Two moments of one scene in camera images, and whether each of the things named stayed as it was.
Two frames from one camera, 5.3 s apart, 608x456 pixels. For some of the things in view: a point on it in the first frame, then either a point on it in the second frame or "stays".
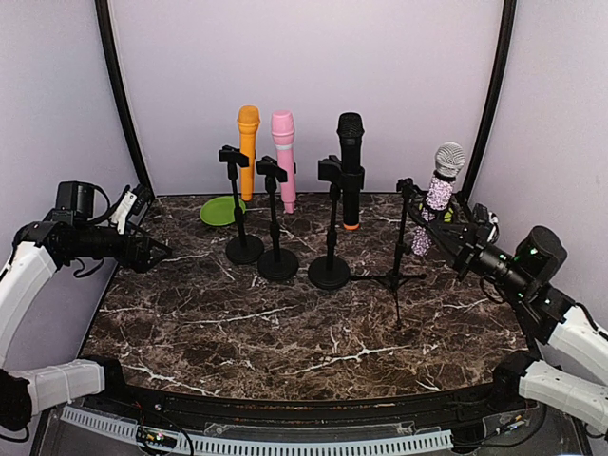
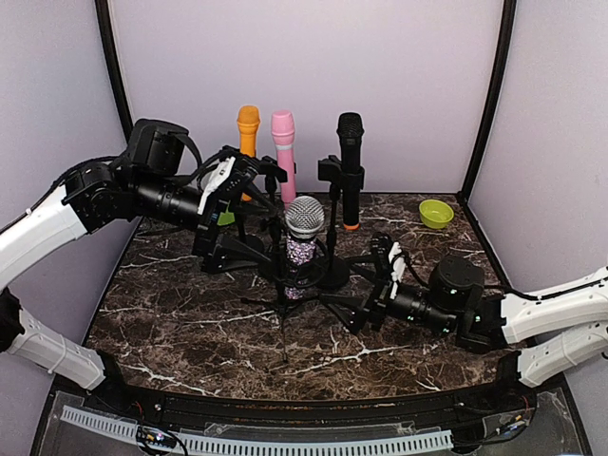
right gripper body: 474,246 to 378,302
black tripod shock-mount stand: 411,199 to 275,266
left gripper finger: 157,252 to 235,254
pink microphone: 283,127 stays
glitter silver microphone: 449,159 to 304,222
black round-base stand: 278,264 stays
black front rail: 461,407 stays
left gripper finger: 144,199 to 249,171
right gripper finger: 438,238 to 350,310
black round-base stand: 328,272 stays
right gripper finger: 462,212 to 368,265
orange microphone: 249,118 stays
